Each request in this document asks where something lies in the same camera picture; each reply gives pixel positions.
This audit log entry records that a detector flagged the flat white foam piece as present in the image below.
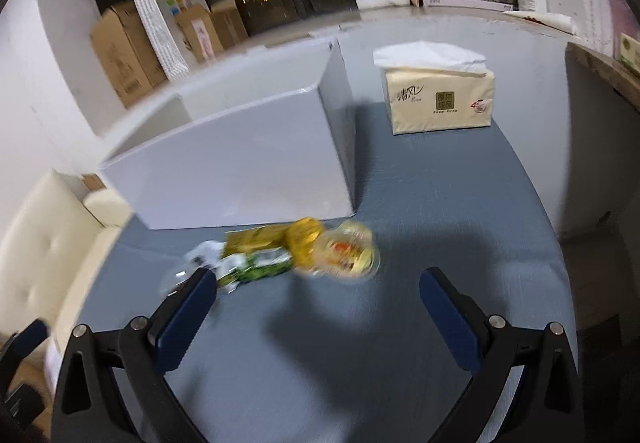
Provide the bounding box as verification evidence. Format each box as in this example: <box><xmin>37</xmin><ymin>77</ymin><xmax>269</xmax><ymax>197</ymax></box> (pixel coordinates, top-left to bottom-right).
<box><xmin>504</xmin><ymin>9</ymin><xmax>584</xmax><ymax>37</ymax></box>

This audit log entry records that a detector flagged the white paper shopping bag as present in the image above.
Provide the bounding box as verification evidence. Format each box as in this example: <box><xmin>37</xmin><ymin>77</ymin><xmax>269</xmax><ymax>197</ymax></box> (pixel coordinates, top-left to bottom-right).
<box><xmin>131</xmin><ymin>0</ymin><xmax>211</xmax><ymax>78</ymax></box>

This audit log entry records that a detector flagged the tall cardboard box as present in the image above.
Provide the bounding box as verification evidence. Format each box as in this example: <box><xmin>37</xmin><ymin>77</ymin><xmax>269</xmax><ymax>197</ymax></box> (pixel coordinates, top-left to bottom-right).
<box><xmin>90</xmin><ymin>0</ymin><xmax>169</xmax><ymax>109</ymax></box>

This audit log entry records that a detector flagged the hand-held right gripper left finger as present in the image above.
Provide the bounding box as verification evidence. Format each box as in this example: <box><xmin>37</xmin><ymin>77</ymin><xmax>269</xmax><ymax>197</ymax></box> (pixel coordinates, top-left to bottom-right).
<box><xmin>50</xmin><ymin>267</ymin><xmax>219</xmax><ymax>443</ymax></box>

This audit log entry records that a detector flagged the wooden side table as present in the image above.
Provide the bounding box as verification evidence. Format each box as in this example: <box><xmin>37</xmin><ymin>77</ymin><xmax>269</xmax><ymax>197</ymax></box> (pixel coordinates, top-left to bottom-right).
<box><xmin>565</xmin><ymin>42</ymin><xmax>640</xmax><ymax>113</ymax></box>

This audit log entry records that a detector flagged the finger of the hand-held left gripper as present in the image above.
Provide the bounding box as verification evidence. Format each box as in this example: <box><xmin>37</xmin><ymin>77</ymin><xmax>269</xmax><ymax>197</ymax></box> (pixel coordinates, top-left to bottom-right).
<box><xmin>7</xmin><ymin>319</ymin><xmax>50</xmax><ymax>365</ymax></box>

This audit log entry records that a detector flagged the blurred clear jelly cup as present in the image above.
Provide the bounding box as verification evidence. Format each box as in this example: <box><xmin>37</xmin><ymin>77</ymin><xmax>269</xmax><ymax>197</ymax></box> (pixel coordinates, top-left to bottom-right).
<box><xmin>315</xmin><ymin>220</ymin><xmax>384</xmax><ymax>280</ymax></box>

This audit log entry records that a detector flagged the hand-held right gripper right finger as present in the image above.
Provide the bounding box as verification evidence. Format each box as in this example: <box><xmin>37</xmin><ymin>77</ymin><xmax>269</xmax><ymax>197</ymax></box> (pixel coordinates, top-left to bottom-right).
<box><xmin>419</xmin><ymin>267</ymin><xmax>586</xmax><ymax>443</ymax></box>

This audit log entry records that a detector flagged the cream sofa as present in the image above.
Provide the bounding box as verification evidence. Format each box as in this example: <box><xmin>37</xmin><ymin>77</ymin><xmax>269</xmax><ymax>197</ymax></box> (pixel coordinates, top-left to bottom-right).
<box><xmin>0</xmin><ymin>168</ymin><xmax>134</xmax><ymax>374</ymax></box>

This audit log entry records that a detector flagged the green carton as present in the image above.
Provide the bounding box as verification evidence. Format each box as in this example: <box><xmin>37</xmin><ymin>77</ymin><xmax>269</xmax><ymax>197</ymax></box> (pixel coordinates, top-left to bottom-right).
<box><xmin>617</xmin><ymin>32</ymin><xmax>640</xmax><ymax>69</ymax></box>

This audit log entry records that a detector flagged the white printed snack packet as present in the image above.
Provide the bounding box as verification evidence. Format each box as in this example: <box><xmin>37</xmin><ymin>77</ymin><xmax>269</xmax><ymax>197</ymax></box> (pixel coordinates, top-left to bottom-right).
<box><xmin>160</xmin><ymin>240</ymin><xmax>229</xmax><ymax>297</ymax></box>

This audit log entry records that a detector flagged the olive yellow snack packet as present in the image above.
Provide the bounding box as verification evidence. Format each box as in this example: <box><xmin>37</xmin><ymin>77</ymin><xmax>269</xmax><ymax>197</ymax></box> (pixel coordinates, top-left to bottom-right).
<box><xmin>223</xmin><ymin>223</ymin><xmax>301</xmax><ymax>257</ymax></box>

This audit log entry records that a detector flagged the yellow tissue pack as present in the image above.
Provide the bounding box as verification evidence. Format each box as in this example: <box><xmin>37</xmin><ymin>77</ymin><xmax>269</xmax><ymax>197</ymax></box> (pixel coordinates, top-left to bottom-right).
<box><xmin>372</xmin><ymin>40</ymin><xmax>497</xmax><ymax>136</ymax></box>

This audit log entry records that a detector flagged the yellow jelly cup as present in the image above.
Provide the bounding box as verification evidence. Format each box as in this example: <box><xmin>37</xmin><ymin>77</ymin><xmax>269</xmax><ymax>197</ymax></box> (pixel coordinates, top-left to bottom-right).
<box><xmin>284</xmin><ymin>217</ymin><xmax>327</xmax><ymax>272</ymax></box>

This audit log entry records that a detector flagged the green leafy snack packet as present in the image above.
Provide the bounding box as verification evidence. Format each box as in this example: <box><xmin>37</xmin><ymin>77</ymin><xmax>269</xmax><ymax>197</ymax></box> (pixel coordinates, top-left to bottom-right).
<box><xmin>217</xmin><ymin>246</ymin><xmax>294</xmax><ymax>287</ymax></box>

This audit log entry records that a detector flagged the cardboard box with pink label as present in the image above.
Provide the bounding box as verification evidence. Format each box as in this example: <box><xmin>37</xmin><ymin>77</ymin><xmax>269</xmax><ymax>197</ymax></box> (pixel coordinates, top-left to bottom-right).
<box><xmin>175</xmin><ymin>3</ymin><xmax>224</xmax><ymax>64</ymax></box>

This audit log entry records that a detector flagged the white storage box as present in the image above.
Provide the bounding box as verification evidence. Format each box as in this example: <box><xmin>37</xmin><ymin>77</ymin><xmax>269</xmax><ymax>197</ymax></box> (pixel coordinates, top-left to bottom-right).
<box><xmin>97</xmin><ymin>36</ymin><xmax>359</xmax><ymax>230</ymax></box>

